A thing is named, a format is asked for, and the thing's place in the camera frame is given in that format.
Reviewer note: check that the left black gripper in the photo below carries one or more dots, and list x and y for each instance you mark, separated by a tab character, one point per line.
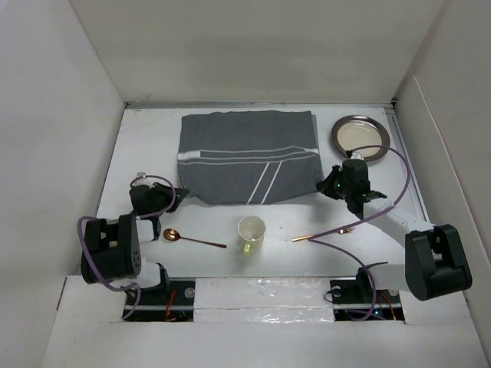
166	192

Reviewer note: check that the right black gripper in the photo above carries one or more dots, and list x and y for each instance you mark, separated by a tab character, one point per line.
325	185

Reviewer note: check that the grey cloth placemat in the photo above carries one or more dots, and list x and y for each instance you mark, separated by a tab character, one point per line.
249	157

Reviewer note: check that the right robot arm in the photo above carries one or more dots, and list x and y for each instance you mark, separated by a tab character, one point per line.
435	262

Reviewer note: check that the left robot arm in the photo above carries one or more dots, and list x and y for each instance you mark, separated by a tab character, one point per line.
111	251

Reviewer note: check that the copper spoon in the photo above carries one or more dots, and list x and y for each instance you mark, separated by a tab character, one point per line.
172	235

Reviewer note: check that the copper fork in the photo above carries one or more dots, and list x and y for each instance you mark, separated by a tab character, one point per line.
338	231

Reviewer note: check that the round metal plate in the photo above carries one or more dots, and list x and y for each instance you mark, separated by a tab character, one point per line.
362	134

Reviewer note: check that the yellow mug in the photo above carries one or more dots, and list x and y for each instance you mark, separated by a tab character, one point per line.
251	231

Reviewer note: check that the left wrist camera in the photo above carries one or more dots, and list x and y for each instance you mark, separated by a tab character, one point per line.
140	179

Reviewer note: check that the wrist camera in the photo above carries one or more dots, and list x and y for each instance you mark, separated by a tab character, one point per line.
140	179
350	154

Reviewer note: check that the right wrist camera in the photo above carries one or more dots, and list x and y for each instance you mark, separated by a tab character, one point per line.
350	154

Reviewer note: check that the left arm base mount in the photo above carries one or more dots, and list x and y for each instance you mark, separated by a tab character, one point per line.
172	300

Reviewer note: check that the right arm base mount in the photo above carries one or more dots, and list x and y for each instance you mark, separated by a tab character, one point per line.
373	294

